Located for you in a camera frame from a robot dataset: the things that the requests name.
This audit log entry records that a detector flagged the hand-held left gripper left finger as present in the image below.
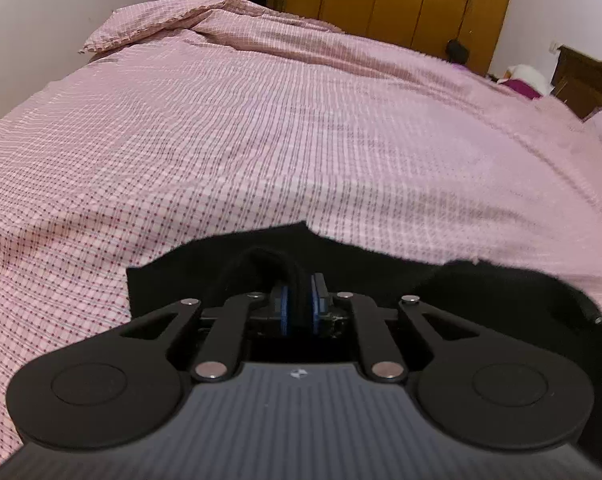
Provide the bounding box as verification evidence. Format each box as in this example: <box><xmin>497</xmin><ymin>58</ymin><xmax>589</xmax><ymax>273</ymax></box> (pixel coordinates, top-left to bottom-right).
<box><xmin>118</xmin><ymin>282</ymin><xmax>290</xmax><ymax>384</ymax></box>

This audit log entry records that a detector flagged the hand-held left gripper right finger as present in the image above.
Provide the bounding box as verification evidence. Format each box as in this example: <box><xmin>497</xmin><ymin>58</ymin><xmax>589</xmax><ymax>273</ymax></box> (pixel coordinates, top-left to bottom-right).
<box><xmin>308</xmin><ymin>272</ymin><xmax>476</xmax><ymax>384</ymax></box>

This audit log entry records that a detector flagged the black knit cardigan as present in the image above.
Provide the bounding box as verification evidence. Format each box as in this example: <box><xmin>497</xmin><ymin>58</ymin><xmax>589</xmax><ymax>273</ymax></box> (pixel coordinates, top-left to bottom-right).
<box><xmin>126</xmin><ymin>221</ymin><xmax>602</xmax><ymax>361</ymax></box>

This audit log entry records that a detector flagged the pink checked blanket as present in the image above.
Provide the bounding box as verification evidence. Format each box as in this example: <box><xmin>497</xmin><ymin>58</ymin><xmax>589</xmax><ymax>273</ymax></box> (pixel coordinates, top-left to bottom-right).
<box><xmin>0</xmin><ymin>0</ymin><xmax>602</xmax><ymax>476</ymax></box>

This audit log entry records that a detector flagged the dark wooden headboard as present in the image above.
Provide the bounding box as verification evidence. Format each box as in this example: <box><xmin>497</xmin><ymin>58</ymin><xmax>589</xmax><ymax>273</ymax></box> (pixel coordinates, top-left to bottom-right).
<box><xmin>551</xmin><ymin>45</ymin><xmax>602</xmax><ymax>122</ymax></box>

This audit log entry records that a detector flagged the purple cloth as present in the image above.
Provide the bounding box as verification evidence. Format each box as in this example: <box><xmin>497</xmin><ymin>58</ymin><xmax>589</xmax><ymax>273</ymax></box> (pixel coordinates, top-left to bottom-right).
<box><xmin>504</xmin><ymin>79</ymin><xmax>542</xmax><ymax>101</ymax></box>

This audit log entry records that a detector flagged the white plush toy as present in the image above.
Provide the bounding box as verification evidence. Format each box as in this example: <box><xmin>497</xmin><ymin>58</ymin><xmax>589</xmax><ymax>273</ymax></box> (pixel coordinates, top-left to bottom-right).
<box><xmin>499</xmin><ymin>64</ymin><xmax>554</xmax><ymax>96</ymax></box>

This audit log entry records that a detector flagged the small black bag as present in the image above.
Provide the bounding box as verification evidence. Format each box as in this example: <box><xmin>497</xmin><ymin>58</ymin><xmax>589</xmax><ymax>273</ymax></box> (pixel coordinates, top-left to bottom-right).
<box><xmin>446</xmin><ymin>39</ymin><xmax>470</xmax><ymax>64</ymax></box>

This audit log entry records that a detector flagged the wooden wardrobe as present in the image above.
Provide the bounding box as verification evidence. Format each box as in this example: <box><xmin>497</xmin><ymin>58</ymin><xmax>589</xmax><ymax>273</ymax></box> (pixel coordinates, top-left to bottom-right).
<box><xmin>318</xmin><ymin>0</ymin><xmax>519</xmax><ymax>77</ymax></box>

